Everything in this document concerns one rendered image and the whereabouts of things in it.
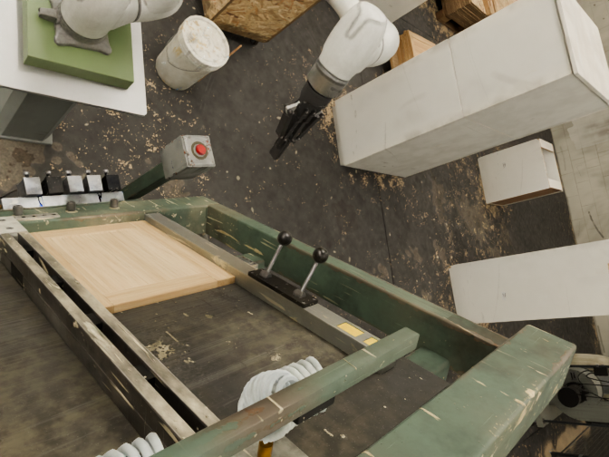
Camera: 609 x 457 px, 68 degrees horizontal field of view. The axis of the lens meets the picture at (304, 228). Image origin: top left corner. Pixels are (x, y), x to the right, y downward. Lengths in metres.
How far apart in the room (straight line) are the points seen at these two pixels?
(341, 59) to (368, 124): 2.53
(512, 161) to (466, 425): 5.26
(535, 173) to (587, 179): 3.25
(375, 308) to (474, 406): 0.51
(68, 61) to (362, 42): 1.06
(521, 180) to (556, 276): 1.70
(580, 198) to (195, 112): 7.17
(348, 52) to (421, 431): 0.76
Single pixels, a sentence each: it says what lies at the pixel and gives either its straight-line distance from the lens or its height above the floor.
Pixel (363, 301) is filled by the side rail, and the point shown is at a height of 1.51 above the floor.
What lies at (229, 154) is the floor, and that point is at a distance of 3.00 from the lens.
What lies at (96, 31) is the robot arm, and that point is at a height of 0.92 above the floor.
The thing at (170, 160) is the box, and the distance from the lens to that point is 1.76.
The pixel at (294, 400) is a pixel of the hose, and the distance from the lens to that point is 0.40.
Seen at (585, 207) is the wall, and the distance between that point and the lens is 8.90.
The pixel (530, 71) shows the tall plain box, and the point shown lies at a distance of 3.07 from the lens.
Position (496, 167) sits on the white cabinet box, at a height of 0.20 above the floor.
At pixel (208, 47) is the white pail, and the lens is 2.77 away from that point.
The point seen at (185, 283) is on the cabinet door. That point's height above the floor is 1.29.
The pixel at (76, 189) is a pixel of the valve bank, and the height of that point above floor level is 0.76.
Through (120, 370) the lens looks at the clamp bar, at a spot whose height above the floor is 1.58.
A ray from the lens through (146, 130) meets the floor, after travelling 2.76.
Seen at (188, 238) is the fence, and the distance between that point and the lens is 1.36.
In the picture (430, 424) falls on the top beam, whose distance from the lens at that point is 0.69.
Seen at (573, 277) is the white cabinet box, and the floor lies 1.09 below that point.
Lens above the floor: 2.28
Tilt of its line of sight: 44 degrees down
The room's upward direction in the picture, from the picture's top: 73 degrees clockwise
